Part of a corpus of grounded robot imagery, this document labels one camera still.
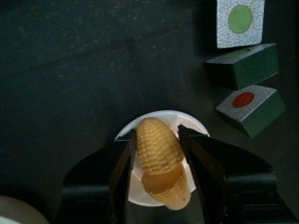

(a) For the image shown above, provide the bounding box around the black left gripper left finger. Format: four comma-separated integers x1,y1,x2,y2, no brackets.
61,129,137,224

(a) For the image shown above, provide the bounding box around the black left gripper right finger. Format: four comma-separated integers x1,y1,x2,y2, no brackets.
176,124,277,224

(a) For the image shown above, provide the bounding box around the large yellow toy corn piece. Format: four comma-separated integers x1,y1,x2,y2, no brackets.
134,116,184,177

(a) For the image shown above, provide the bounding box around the small yellow toy corn piece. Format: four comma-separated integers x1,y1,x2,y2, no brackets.
140,165,192,212

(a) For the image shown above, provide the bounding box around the small white plate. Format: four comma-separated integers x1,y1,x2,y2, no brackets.
114,109,210,207

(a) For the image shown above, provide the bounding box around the block with red dot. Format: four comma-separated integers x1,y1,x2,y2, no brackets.
214,84,288,139

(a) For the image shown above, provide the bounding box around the plain dark green block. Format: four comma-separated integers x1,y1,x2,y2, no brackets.
204,43,280,91

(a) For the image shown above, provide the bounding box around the block with green dot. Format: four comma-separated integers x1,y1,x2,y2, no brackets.
214,0,267,50

